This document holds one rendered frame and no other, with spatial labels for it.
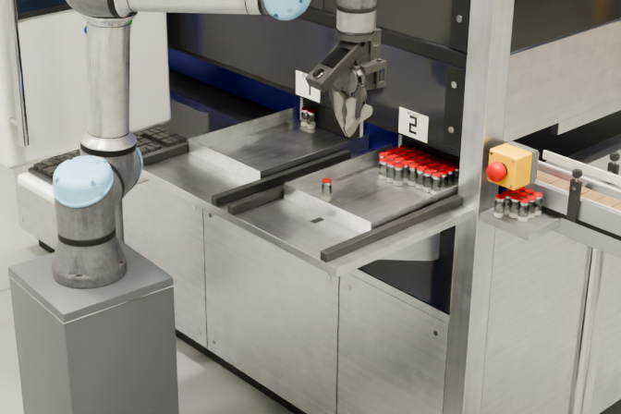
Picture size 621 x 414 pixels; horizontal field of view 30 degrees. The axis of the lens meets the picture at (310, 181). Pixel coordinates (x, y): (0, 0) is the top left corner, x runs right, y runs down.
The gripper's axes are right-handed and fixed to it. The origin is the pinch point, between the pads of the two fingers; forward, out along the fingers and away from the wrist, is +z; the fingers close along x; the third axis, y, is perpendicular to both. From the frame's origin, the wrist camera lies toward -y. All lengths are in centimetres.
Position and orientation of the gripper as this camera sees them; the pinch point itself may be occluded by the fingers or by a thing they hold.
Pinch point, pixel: (346, 131)
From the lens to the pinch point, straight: 224.5
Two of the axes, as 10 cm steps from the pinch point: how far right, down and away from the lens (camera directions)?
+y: 7.4, -2.7, 6.2
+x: -6.8, -3.0, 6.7
